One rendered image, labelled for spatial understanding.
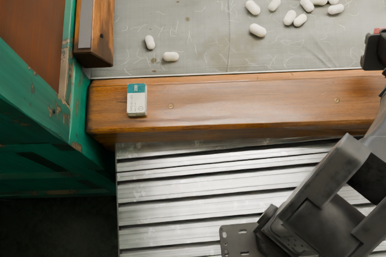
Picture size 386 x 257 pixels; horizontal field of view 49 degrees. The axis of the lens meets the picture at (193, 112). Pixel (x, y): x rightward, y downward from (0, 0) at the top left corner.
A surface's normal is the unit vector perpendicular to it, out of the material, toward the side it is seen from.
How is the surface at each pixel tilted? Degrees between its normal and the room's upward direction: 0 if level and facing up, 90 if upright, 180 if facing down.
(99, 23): 67
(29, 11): 90
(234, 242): 0
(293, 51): 0
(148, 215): 0
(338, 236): 22
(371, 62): 49
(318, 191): 35
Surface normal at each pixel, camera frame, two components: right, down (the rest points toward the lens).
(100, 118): -0.05, -0.30
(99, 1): 0.90, -0.14
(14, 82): 1.00, -0.04
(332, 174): -0.41, 0.17
